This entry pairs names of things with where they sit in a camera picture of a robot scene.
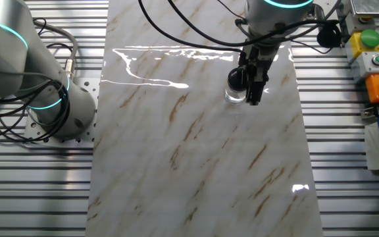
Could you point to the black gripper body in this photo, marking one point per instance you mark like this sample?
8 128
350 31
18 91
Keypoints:
260 61

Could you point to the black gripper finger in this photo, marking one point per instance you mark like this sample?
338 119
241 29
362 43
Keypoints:
263 86
252 95

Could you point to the small clear glass jar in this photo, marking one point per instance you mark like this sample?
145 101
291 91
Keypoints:
234 98

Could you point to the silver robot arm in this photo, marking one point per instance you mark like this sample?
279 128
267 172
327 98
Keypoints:
5 59

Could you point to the white marble pattern board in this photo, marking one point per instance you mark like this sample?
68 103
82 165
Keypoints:
192 158

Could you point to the yellow box with green button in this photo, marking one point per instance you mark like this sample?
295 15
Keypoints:
355 44

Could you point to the grey box with red button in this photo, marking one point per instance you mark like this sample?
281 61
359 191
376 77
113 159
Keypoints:
354 24

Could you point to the grey box with green button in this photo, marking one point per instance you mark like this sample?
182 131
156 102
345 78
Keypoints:
364 67

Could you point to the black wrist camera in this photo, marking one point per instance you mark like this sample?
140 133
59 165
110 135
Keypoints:
328 35

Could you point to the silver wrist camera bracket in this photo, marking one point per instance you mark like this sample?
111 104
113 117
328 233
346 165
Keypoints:
318 13

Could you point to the small metal bracket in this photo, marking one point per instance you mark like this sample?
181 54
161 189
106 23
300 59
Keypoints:
368 112

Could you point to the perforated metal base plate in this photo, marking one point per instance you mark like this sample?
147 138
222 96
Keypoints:
89 87

